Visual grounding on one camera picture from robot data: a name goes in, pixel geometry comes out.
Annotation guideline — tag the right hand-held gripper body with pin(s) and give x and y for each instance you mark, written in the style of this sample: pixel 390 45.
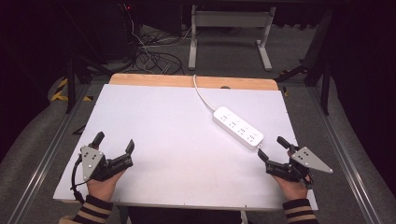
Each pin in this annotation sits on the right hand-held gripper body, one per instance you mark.
pixel 299 165

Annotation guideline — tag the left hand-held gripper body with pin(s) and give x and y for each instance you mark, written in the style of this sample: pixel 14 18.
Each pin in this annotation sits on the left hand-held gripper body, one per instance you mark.
pixel 93 161

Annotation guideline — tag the white power strip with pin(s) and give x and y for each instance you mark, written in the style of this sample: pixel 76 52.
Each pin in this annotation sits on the white power strip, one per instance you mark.
pixel 238 127

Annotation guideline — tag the person's right hand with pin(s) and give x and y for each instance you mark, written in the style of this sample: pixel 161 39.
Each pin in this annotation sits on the person's right hand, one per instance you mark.
pixel 291 188

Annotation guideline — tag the person's left hand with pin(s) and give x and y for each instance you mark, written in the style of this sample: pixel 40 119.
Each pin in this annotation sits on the person's left hand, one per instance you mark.
pixel 104 186

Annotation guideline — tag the white board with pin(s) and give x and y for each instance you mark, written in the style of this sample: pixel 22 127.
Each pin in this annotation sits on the white board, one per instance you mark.
pixel 174 146

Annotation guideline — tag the person's right striped sleeve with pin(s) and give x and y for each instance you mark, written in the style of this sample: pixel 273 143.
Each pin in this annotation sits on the person's right striped sleeve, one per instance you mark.
pixel 299 211

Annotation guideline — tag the person's striped sleeve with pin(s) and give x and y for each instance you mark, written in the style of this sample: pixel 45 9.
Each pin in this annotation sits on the person's striped sleeve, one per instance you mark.
pixel 299 211
pixel 90 213

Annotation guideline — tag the person's left striped sleeve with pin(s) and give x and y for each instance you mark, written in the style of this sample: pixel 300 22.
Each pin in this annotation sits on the person's left striped sleeve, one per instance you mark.
pixel 90 213

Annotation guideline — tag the black metal stand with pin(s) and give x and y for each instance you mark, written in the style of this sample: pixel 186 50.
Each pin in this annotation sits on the black metal stand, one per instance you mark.
pixel 317 68
pixel 74 77

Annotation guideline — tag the wooden table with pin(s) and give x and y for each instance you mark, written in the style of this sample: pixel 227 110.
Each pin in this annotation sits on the wooden table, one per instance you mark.
pixel 193 81

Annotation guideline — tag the white metal table frame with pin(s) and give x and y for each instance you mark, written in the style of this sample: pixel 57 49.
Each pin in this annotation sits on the white metal table frame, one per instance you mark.
pixel 230 34

